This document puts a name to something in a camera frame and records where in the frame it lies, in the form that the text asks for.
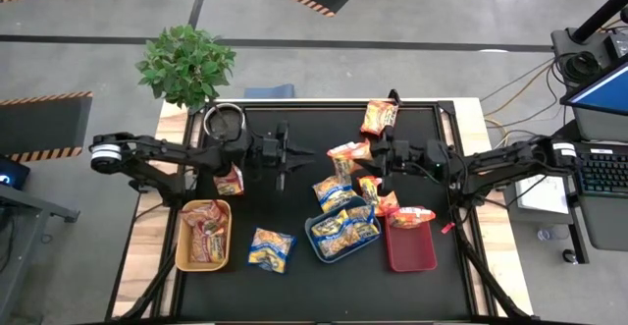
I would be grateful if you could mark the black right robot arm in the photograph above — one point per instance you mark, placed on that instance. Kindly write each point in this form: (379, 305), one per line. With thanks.
(500, 160)

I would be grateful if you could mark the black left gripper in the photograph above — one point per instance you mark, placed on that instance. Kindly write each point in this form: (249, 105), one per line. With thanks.
(265, 150)

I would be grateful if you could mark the green leafy plant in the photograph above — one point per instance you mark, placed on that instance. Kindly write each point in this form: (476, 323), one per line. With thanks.
(185, 65)

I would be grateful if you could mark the laptop with backlit keyboard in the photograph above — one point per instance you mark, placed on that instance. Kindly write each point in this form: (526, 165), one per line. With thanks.
(603, 173)

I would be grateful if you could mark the black device blue light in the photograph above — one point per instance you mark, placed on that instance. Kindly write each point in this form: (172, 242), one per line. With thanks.
(12, 175)

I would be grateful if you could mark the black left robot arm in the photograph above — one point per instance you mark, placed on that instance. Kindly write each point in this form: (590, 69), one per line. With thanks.
(172, 150)

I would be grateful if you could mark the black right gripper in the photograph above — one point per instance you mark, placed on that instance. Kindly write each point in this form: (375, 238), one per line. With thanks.
(417, 158)

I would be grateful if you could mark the clear plastic bottle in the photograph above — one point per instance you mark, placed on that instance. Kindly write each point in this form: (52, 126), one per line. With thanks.
(549, 235)

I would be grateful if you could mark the blue grey plastic bin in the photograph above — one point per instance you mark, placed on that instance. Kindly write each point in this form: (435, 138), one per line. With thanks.
(315, 246)

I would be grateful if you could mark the red beef ramen packet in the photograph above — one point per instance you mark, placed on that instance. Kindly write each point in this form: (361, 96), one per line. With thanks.
(208, 247)
(206, 217)
(229, 183)

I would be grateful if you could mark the red plastic bin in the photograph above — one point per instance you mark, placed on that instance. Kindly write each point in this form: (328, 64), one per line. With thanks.
(412, 251)

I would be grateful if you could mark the black stand pole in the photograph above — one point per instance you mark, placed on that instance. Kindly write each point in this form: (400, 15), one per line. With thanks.
(601, 16)

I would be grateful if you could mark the yellow plastic bin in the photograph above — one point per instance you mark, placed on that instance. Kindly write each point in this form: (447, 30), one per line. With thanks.
(181, 254)

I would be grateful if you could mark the black stand leg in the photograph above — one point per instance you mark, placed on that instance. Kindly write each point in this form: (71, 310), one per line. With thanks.
(569, 128)

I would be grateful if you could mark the computer monitor blue screen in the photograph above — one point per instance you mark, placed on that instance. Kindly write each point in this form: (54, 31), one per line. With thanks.
(606, 94)

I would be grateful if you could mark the small red tag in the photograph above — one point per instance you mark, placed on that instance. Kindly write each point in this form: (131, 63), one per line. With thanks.
(447, 228)

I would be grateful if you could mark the orange chicken ramen packet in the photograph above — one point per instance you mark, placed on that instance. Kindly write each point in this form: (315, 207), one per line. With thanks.
(346, 150)
(375, 192)
(411, 217)
(379, 118)

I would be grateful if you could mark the white paper box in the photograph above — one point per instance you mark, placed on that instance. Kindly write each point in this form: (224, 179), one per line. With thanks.
(542, 195)

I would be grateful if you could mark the dark grey side desk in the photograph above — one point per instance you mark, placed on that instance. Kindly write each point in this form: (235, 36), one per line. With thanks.
(29, 207)

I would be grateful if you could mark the black clamp bracket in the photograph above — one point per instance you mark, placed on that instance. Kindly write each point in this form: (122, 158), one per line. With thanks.
(394, 94)

